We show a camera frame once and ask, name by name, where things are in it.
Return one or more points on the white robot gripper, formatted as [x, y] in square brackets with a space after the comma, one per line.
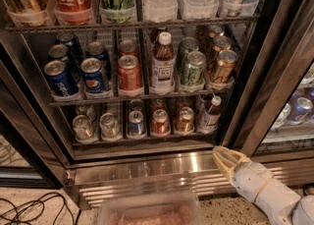
[251, 176]

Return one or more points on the orange soda can front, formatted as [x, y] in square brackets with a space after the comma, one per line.
[184, 123]

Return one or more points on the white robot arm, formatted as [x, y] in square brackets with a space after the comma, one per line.
[303, 213]

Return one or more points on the tea bottle bottom shelf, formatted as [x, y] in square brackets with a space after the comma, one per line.
[209, 115]

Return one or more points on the tea bottle shelf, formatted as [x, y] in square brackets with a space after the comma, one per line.
[209, 115]
[163, 64]

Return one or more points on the red soda can bottom shelf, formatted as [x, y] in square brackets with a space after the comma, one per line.
[160, 123]

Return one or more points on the blue can right fridge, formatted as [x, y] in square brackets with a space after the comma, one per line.
[300, 107]

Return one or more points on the gold can front middle shelf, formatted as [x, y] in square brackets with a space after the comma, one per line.
[223, 67]

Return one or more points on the green can front middle shelf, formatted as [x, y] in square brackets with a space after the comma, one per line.
[191, 78]

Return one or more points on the blue silver can bottom shelf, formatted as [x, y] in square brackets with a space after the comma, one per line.
[136, 124]

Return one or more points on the gold can middle rear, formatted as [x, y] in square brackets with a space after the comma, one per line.
[219, 43]

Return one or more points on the tea bottle middle shelf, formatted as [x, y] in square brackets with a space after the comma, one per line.
[163, 64]

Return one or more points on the silver green can bottom shelf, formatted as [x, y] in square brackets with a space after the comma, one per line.
[110, 127]

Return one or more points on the green can rear middle shelf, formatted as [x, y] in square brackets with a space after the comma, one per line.
[187, 44]

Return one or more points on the orange soda can middle shelf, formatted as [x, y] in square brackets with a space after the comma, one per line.
[130, 83]

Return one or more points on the silver can bottom left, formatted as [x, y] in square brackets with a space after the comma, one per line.
[84, 130]

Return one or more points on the pepsi can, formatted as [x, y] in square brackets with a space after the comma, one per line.
[60, 80]
[92, 74]
[62, 52]

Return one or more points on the pepsi can front left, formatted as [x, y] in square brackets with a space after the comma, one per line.
[60, 80]

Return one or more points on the pepsi can back left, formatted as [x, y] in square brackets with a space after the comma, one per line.
[62, 52]

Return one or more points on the clear plastic bin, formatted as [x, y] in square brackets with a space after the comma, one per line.
[169, 208]

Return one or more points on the fridge door frame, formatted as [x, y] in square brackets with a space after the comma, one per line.
[278, 55]

